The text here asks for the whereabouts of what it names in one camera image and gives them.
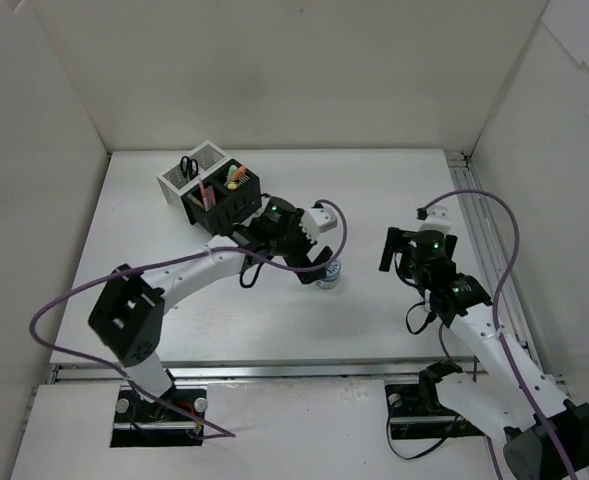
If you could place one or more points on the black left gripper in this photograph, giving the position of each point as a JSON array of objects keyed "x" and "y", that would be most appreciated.
[{"x": 303, "y": 248}]

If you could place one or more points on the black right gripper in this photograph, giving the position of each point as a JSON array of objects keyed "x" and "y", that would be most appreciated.
[{"x": 405, "y": 245}]

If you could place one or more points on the green highlighter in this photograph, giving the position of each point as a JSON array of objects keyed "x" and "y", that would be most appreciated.
[{"x": 231, "y": 172}]

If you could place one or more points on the red-orange gel pen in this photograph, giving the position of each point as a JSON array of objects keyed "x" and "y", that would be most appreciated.
[{"x": 204, "y": 195}]

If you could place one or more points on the black handled scissors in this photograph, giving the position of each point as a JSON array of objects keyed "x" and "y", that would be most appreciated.
[{"x": 189, "y": 168}]

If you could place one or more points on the purple gel pen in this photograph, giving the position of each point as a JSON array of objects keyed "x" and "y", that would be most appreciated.
[{"x": 211, "y": 194}]

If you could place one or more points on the orange highlighter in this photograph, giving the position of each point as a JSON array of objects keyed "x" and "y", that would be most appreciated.
[{"x": 239, "y": 172}]

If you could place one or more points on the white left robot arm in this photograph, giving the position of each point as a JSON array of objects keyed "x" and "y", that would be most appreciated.
[{"x": 129, "y": 312}]

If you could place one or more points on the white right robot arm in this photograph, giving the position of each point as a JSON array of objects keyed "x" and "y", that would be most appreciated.
[{"x": 444, "y": 384}]

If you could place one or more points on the black mesh double container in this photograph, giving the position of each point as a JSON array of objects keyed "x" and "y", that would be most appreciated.
[{"x": 232, "y": 206}]

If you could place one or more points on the white mesh double container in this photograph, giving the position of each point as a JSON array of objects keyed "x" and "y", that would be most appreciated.
[{"x": 172, "y": 184}]

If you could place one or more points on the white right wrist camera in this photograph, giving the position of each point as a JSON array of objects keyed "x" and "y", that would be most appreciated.
[{"x": 435, "y": 218}]

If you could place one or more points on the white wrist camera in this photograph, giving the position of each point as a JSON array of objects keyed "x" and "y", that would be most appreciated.
[
  {"x": 316, "y": 221},
  {"x": 435, "y": 218}
]

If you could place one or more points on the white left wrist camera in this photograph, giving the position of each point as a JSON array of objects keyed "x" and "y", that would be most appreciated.
[{"x": 316, "y": 221}]

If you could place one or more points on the aluminium side rail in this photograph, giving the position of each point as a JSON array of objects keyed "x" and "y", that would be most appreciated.
[{"x": 474, "y": 200}]

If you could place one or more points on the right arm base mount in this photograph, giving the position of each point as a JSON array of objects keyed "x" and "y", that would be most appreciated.
[{"x": 412, "y": 419}]

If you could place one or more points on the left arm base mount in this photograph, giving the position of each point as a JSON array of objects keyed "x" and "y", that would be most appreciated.
[{"x": 138, "y": 423}]

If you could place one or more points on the aluminium front rail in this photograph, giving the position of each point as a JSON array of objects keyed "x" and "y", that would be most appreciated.
[{"x": 201, "y": 371}]

